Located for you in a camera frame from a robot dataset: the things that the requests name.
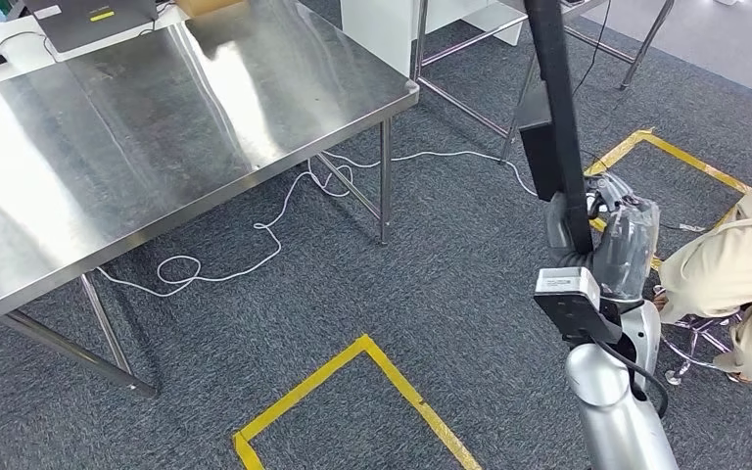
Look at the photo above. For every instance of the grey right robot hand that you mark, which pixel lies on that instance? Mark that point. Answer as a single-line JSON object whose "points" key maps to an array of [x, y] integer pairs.
{"points": [[629, 246]]}

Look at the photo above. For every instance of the black plastic panel part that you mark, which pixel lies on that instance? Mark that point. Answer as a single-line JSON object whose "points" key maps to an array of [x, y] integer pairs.
{"points": [[554, 65]]}

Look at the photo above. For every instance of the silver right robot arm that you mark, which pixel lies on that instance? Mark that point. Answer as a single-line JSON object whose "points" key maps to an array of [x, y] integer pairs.
{"points": [[616, 415]]}

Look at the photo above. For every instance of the stainless steel workbench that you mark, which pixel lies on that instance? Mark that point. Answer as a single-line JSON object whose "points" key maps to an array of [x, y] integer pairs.
{"points": [[155, 130]]}

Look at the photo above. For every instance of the person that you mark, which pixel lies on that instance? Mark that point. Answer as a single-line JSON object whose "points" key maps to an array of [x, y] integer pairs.
{"points": [[726, 266]]}

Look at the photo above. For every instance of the yellow floor tape square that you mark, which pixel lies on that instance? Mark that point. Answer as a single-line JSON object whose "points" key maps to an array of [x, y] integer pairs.
{"points": [[364, 342], [642, 135]]}

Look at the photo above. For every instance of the chrome chair base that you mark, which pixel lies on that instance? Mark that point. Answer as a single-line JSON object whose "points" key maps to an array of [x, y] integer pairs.
{"points": [[674, 375]]}

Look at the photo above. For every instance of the white cabinet panel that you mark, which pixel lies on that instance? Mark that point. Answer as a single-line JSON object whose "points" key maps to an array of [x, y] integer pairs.
{"points": [[376, 26]]}

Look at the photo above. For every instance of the cardboard box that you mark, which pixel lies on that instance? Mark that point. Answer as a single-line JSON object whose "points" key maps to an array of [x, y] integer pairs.
{"points": [[210, 6]]}

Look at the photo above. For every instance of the grey laptop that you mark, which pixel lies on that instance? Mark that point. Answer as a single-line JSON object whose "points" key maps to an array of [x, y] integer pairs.
{"points": [[90, 23]]}

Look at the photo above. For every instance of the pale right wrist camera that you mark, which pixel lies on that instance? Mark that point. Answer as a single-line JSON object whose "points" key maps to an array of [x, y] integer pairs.
{"points": [[574, 308]]}

